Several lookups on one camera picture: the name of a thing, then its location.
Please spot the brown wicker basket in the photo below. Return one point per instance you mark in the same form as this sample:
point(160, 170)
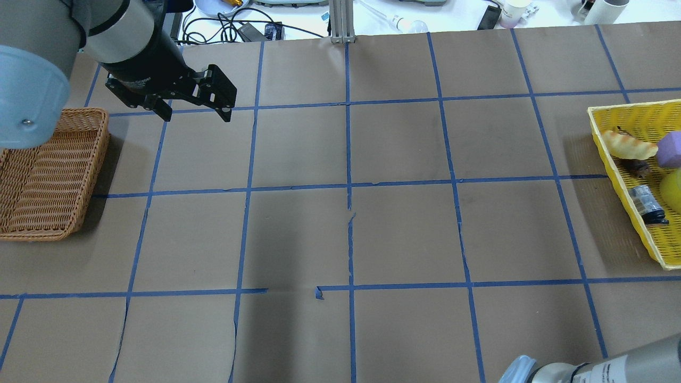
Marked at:
point(45, 191)

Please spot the white purple cup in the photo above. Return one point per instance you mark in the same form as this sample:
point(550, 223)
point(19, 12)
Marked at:
point(512, 11)

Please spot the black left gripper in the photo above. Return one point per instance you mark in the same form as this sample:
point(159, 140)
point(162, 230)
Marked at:
point(144, 63)

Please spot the yellow tape roll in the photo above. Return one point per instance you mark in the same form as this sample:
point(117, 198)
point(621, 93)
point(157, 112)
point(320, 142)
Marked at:
point(669, 188)

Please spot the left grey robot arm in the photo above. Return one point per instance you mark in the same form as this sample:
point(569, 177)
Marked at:
point(39, 44)

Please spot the black power adapter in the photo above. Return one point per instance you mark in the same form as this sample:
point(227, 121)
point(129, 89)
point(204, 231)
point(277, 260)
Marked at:
point(272, 31)

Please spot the blue bowl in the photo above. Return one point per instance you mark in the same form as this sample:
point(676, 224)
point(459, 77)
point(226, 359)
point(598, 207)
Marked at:
point(213, 8)

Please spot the white light bulb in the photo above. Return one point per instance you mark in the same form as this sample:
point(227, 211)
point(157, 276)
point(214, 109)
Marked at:
point(408, 26)

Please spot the brown toy snail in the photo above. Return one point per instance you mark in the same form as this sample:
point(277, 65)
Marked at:
point(639, 169)

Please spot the purple foam block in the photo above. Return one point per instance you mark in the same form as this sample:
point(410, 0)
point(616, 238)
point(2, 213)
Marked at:
point(668, 155)

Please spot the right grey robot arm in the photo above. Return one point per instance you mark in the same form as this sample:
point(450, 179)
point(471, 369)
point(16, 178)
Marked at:
point(655, 362)

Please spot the small dark bottle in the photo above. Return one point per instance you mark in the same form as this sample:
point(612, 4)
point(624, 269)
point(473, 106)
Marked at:
point(647, 206)

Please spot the aluminium frame post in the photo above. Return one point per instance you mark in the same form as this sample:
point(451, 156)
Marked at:
point(341, 22)

